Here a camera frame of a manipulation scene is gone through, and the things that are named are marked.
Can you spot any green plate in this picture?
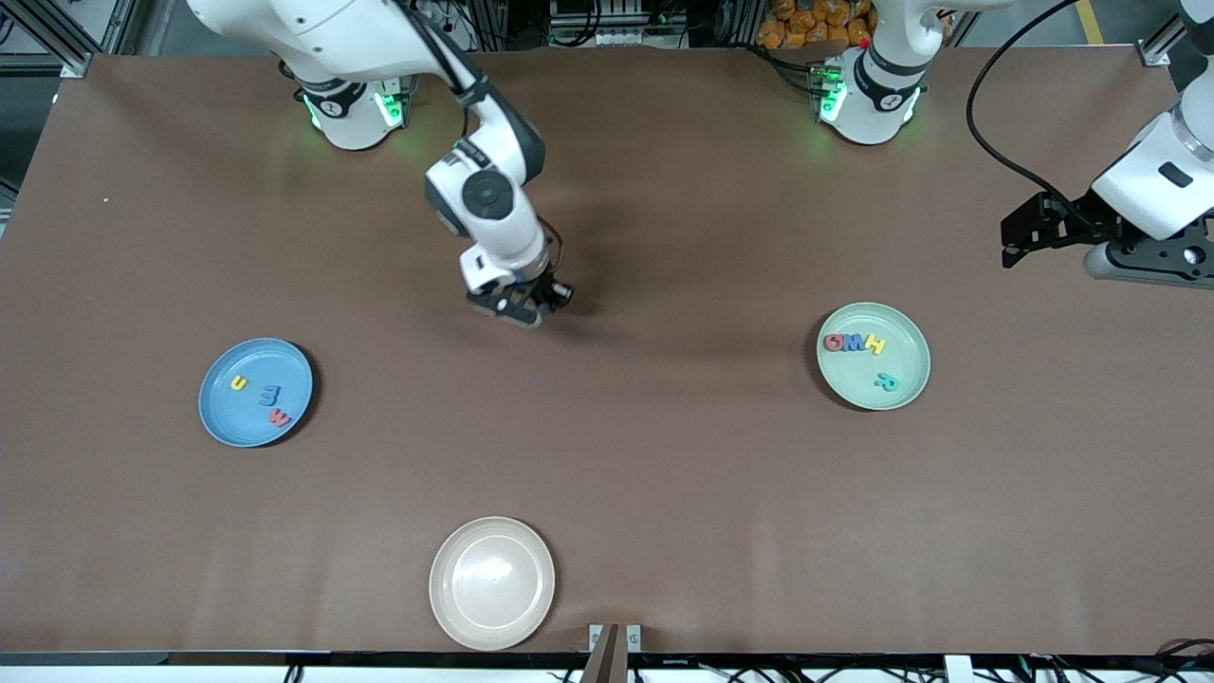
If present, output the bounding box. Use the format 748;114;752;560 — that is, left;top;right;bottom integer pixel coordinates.
816;302;931;412

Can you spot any large table cover sheet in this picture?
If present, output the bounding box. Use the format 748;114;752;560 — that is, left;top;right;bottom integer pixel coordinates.
0;46;1214;657

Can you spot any white power strip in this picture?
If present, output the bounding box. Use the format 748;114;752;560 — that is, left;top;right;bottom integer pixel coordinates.
417;0;475;53

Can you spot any metal equipment rack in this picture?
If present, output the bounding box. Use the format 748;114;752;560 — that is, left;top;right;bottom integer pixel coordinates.
550;0;689;48

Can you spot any beige plate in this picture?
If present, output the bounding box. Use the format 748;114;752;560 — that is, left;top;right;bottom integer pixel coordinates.
429;516;557;652

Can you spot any orange packet pile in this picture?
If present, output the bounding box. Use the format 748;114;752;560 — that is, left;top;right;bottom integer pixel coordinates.
757;0;878;50

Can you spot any blue plate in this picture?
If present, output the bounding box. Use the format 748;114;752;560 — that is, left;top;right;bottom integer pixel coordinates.
198;338;314;449

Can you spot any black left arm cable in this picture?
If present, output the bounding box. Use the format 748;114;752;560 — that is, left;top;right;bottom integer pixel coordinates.
966;0;1106;229

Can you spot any aluminium frame post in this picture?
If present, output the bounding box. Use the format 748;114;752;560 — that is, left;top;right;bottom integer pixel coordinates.
1138;0;1214;67
0;0;96;79

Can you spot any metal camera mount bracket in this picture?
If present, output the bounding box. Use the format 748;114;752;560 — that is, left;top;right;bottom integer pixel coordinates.
588;623;643;683

